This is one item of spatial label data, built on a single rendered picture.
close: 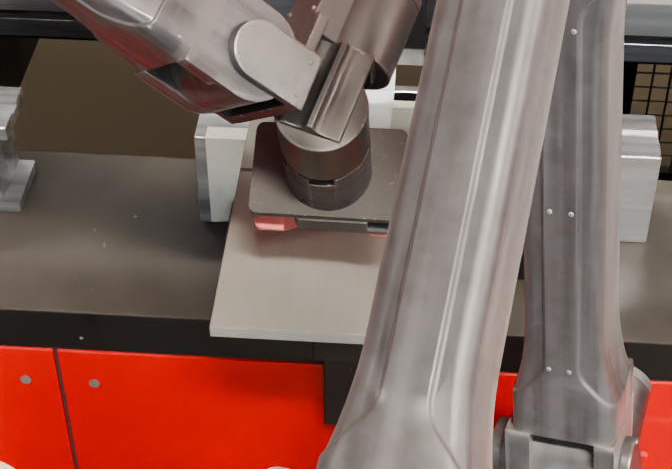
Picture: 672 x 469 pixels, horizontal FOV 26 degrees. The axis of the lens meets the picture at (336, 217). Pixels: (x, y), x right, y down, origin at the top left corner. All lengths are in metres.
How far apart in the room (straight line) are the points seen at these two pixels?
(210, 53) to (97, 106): 2.10
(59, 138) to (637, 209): 1.75
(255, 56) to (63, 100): 2.13
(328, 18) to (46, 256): 0.48
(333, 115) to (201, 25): 0.10
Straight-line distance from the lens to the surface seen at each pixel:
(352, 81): 0.87
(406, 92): 1.23
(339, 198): 0.94
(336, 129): 0.86
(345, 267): 1.06
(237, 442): 1.31
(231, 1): 0.83
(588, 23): 0.73
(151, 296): 1.23
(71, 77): 3.00
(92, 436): 1.34
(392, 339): 0.56
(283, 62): 0.83
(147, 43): 0.82
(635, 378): 1.01
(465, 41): 0.59
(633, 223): 1.28
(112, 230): 1.29
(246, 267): 1.06
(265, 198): 0.96
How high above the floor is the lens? 1.72
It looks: 41 degrees down
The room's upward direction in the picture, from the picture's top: straight up
